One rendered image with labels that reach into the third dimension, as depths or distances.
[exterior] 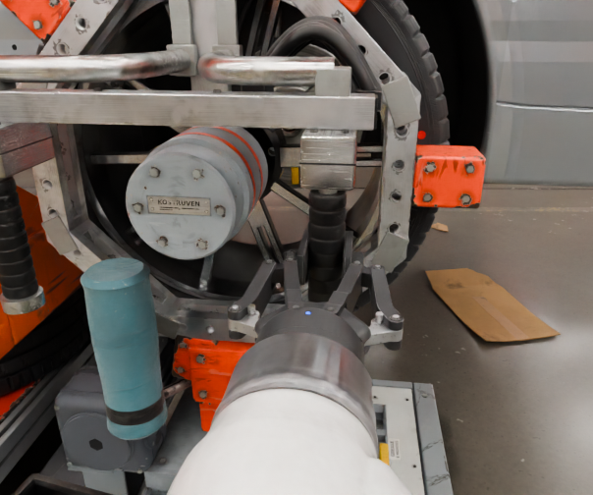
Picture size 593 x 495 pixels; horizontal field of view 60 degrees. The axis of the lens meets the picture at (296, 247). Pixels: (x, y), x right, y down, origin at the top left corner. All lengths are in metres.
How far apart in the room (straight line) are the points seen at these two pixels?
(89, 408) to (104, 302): 0.39
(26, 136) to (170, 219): 0.17
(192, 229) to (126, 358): 0.23
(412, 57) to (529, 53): 0.38
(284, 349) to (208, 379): 0.59
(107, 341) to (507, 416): 1.24
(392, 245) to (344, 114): 0.28
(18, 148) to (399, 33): 0.49
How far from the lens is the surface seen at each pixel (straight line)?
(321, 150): 0.46
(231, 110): 0.50
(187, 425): 1.23
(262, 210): 0.84
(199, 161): 0.57
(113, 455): 1.10
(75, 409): 1.08
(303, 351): 0.29
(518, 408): 1.73
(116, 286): 0.69
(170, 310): 0.85
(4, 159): 0.58
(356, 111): 0.49
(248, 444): 0.22
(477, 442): 1.57
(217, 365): 0.85
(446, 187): 0.71
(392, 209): 0.71
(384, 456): 1.22
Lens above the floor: 1.04
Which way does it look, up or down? 23 degrees down
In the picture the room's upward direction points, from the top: straight up
